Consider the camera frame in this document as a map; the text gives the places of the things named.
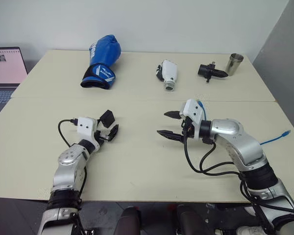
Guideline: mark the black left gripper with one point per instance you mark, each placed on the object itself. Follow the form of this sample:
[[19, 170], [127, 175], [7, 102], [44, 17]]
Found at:
[[101, 133]]

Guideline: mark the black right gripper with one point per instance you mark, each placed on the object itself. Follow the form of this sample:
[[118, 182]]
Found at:
[[192, 131]]

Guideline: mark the small black box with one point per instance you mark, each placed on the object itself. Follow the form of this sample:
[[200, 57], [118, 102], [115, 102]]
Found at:
[[107, 118]]

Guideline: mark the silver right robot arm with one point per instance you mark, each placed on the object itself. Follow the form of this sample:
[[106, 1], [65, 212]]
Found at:
[[242, 144]]

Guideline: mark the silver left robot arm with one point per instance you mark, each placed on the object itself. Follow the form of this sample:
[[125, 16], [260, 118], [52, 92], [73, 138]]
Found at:
[[68, 169]]

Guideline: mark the white robotic hand module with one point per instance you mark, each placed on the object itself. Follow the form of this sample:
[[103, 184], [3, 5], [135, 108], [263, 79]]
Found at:
[[170, 71]]

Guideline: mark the spare black gripper part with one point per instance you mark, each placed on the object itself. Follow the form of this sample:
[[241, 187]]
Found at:
[[207, 71]]

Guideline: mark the blue boxing glove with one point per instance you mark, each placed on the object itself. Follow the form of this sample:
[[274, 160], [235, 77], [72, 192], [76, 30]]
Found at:
[[105, 51]]

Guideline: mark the stainless steel cup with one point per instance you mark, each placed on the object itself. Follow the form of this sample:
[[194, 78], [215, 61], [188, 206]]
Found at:
[[234, 64]]

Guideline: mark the dark rounded shape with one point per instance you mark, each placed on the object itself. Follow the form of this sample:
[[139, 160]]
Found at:
[[129, 220], [191, 220]]

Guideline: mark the grey laptop with pink screen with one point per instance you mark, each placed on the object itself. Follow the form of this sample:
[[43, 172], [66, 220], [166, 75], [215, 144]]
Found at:
[[5, 68]]

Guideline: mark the white shoe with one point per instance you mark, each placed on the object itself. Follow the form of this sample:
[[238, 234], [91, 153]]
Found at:
[[250, 230]]

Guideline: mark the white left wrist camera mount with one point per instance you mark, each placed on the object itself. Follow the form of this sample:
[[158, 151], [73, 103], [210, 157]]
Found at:
[[85, 126]]

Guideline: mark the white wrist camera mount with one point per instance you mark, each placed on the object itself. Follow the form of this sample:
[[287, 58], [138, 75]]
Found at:
[[85, 126], [192, 110]]

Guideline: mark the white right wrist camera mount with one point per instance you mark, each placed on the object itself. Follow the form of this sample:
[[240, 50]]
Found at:
[[192, 110]]

